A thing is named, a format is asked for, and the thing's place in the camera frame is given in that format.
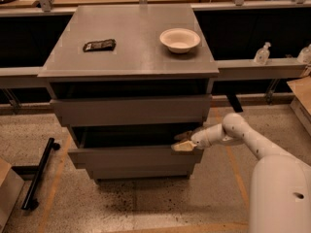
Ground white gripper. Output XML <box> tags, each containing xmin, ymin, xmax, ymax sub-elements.
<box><xmin>171</xmin><ymin>127</ymin><xmax>212</xmax><ymax>151</ymax></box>

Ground grey drawer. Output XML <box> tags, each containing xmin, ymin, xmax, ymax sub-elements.
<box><xmin>51</xmin><ymin>95</ymin><xmax>211</xmax><ymax>126</ymax></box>
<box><xmin>69</xmin><ymin>122</ymin><xmax>203</xmax><ymax>170</ymax></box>
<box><xmin>86</xmin><ymin>165</ymin><xmax>194</xmax><ymax>180</ymax></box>

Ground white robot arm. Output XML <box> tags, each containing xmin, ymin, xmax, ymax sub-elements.
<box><xmin>172</xmin><ymin>113</ymin><xmax>311</xmax><ymax>233</ymax></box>

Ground grey top drawer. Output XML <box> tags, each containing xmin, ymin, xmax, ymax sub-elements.
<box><xmin>51</xmin><ymin>95</ymin><xmax>211</xmax><ymax>126</ymax></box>

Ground grey drawer cabinet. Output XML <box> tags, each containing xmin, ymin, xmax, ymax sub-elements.
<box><xmin>38</xmin><ymin>3</ymin><xmax>220</xmax><ymax>182</ymax></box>

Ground grey bottom drawer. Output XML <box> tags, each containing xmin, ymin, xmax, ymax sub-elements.
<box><xmin>86</xmin><ymin>165</ymin><xmax>194</xmax><ymax>180</ymax></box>

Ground white paper bowl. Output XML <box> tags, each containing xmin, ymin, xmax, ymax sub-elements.
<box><xmin>159</xmin><ymin>28</ymin><xmax>201</xmax><ymax>53</ymax></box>

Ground clear sanitizer pump bottle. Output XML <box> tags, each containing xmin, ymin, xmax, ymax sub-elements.
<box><xmin>254</xmin><ymin>42</ymin><xmax>271</xmax><ymax>65</ymax></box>

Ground black snack packet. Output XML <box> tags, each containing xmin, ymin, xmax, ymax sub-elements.
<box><xmin>83</xmin><ymin>39</ymin><xmax>117</xmax><ymax>52</ymax></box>

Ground cardboard box at right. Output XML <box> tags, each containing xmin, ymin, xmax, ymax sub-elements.
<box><xmin>288</xmin><ymin>76</ymin><xmax>311</xmax><ymax>136</ymax></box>

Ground cardboard box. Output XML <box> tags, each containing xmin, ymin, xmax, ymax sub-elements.
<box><xmin>288</xmin><ymin>76</ymin><xmax>311</xmax><ymax>136</ymax></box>
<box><xmin>0</xmin><ymin>158</ymin><xmax>24</xmax><ymax>233</ymax></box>

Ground black metal stand base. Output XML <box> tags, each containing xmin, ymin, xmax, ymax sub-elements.
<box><xmin>12</xmin><ymin>138</ymin><xmax>60</xmax><ymax>211</ymax></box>

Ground cardboard box at left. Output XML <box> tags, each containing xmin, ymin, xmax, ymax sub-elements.
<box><xmin>0</xmin><ymin>158</ymin><xmax>24</xmax><ymax>233</ymax></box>

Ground grey metal rail shelf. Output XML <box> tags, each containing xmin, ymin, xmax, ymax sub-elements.
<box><xmin>0</xmin><ymin>58</ymin><xmax>306</xmax><ymax>89</ymax></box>

